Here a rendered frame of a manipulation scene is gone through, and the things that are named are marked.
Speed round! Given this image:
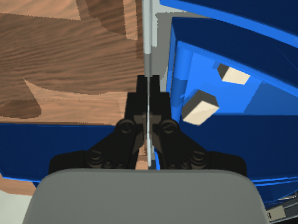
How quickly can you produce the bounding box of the beige rectangular block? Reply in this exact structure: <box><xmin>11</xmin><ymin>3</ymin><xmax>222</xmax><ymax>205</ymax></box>
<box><xmin>217</xmin><ymin>63</ymin><xmax>250</xmax><ymax>85</ymax></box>
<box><xmin>182</xmin><ymin>90</ymin><xmax>219</xmax><ymax>126</ymax></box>

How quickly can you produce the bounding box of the blue bin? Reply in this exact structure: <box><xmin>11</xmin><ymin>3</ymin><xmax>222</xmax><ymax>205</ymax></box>
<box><xmin>0</xmin><ymin>123</ymin><xmax>115</xmax><ymax>188</ymax></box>
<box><xmin>154</xmin><ymin>147</ymin><xmax>298</xmax><ymax>203</ymax></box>
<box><xmin>166</xmin><ymin>17</ymin><xmax>298</xmax><ymax>182</ymax></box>
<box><xmin>160</xmin><ymin>0</ymin><xmax>298</xmax><ymax>48</ymax></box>

